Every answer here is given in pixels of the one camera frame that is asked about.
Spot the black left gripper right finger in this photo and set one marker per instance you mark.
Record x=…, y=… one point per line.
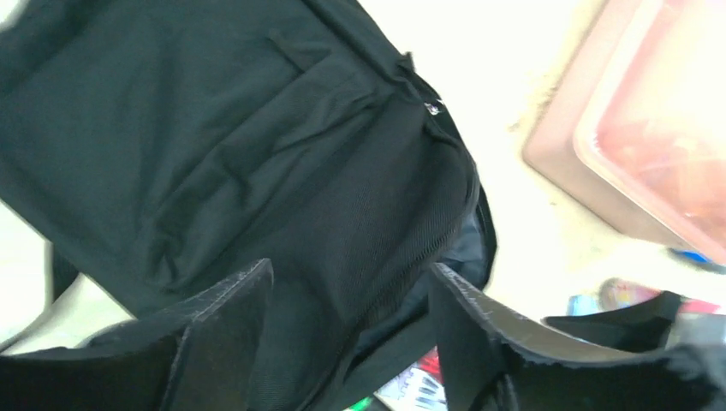
x=493, y=358

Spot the translucent pink plastic storage box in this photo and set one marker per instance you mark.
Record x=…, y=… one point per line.
x=636, y=129

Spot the green highlighter marker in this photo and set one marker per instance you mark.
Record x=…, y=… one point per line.
x=361, y=405

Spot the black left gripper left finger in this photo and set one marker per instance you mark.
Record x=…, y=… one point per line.
x=195, y=355

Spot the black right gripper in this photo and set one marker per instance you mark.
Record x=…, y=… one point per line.
x=667, y=319

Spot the blue capped glue stick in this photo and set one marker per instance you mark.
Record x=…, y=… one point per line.
x=697, y=260

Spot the black student backpack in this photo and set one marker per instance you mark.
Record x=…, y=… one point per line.
x=162, y=145

